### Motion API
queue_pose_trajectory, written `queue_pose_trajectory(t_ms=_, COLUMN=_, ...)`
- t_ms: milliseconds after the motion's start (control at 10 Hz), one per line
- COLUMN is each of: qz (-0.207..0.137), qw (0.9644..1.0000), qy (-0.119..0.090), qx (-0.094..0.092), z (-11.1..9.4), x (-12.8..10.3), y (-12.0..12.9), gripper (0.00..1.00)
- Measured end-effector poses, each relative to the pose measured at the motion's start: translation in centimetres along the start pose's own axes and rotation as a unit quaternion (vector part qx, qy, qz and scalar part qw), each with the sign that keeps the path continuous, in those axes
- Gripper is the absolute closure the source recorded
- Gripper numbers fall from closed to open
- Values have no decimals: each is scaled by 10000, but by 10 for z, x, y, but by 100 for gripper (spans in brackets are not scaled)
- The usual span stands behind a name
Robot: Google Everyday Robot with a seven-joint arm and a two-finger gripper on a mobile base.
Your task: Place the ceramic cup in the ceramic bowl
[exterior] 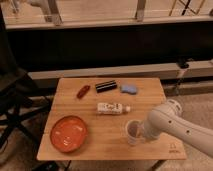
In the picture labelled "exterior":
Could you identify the white ceramic cup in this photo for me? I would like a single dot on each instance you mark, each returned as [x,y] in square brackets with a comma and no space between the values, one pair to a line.
[133,130]

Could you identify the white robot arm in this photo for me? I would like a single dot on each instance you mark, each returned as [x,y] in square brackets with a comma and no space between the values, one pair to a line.
[166,118]

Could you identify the orange ceramic bowl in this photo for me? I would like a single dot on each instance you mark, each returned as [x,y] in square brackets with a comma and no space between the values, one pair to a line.
[68,134]

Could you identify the black rectangular box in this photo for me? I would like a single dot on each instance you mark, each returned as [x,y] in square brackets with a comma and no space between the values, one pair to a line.
[106,86]

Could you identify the blue cloth toy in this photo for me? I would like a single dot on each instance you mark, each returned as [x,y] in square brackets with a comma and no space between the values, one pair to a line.
[130,89]

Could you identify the white plastic bottle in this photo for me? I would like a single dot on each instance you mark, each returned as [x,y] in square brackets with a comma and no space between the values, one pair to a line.
[112,108]

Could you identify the red oblong object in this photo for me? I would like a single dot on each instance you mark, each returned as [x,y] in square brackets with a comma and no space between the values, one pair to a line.
[82,92]

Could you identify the wooden folding table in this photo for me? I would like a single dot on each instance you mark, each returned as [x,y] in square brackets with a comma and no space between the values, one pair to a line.
[106,139]

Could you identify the black clamp on ledge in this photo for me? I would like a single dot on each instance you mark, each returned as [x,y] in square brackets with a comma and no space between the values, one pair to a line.
[182,63]

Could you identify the black office chair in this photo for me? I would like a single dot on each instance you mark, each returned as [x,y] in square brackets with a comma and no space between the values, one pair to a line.
[12,99]

